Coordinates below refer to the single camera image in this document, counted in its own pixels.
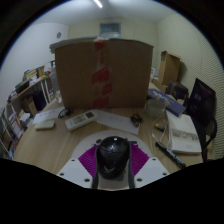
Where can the black binder clips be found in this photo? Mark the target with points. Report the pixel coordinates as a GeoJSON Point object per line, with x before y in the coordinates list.
{"type": "Point", "coordinates": [136, 119]}

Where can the round wall clock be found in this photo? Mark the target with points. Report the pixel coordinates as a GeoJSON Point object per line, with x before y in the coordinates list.
{"type": "Point", "coordinates": [58, 35]}

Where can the black marker pen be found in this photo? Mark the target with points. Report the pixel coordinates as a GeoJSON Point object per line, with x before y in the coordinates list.
{"type": "Point", "coordinates": [170, 154]}

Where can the tall open cardboard box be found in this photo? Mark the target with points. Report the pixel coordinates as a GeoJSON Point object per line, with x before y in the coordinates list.
{"type": "Point", "coordinates": [168, 68]}

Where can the ceiling light tube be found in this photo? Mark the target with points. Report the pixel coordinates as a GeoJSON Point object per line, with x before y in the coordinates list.
{"type": "Point", "coordinates": [97, 3]}

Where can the wooden side desk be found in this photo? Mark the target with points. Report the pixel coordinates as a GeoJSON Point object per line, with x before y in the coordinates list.
{"type": "Point", "coordinates": [31, 87]}

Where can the round white printed mouse pad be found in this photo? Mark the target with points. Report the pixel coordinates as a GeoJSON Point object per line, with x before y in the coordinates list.
{"type": "Point", "coordinates": [87, 139]}

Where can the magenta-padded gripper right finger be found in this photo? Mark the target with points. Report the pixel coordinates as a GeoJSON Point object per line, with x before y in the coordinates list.
{"type": "Point", "coordinates": [154, 170]}

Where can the white remote with display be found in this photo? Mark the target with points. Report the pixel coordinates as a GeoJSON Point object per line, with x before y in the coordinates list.
{"type": "Point", "coordinates": [81, 120]}

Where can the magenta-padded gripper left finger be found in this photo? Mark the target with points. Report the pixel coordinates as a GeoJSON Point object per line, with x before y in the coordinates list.
{"type": "Point", "coordinates": [71, 171]}

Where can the large brown cardboard box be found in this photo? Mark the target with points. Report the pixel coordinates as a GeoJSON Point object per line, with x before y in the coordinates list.
{"type": "Point", "coordinates": [76, 76]}

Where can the long blue box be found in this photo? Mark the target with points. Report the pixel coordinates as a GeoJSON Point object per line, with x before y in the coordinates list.
{"type": "Point", "coordinates": [170, 103]}

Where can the black office chair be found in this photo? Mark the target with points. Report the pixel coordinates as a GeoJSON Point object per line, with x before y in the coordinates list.
{"type": "Point", "coordinates": [208, 133]}

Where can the black bag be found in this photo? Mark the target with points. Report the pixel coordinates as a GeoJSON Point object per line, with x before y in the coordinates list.
{"type": "Point", "coordinates": [178, 90]}

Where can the clear round plastic container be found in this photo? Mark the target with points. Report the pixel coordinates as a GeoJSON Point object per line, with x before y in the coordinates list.
{"type": "Point", "coordinates": [155, 107]}

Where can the small yellow-tipped pen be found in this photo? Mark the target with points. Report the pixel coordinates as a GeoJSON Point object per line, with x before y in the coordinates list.
{"type": "Point", "coordinates": [159, 127]}

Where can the white shelf unit with books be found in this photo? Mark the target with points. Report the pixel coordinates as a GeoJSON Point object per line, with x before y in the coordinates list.
{"type": "Point", "coordinates": [10, 130]}

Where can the black computer mouse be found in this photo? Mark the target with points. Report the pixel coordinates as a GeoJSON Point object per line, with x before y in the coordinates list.
{"type": "Point", "coordinates": [112, 156]}

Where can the white book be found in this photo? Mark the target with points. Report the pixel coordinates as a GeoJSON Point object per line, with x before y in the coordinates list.
{"type": "Point", "coordinates": [183, 133]}

